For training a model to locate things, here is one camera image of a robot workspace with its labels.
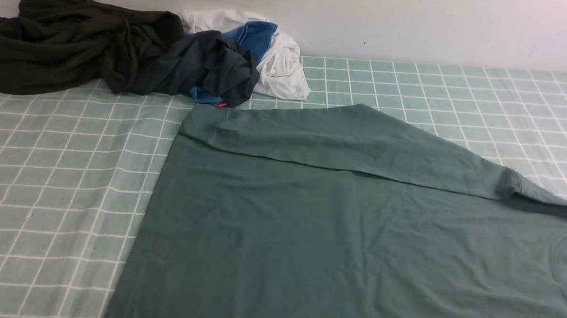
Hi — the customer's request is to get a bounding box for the green long-sleeved shirt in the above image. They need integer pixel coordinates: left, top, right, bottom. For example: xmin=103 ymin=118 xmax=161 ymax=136
xmin=103 ymin=105 xmax=567 ymax=318

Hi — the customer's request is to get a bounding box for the white crumpled shirt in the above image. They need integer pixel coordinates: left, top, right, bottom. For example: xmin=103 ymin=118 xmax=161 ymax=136
xmin=181 ymin=9 xmax=311 ymax=102

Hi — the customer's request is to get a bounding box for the dark grey crumpled shirt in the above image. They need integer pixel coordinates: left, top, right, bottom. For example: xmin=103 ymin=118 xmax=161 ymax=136
xmin=127 ymin=31 xmax=259 ymax=108

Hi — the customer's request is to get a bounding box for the blue crumpled garment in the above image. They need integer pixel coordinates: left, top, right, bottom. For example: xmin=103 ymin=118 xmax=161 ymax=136
xmin=188 ymin=21 xmax=277 ymax=107

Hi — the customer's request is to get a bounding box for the green checkered table cloth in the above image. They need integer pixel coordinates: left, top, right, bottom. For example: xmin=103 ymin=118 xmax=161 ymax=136
xmin=0 ymin=56 xmax=567 ymax=318

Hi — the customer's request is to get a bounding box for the dark olive crumpled garment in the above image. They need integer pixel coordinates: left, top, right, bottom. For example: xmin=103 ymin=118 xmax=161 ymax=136
xmin=0 ymin=0 xmax=185 ymax=95

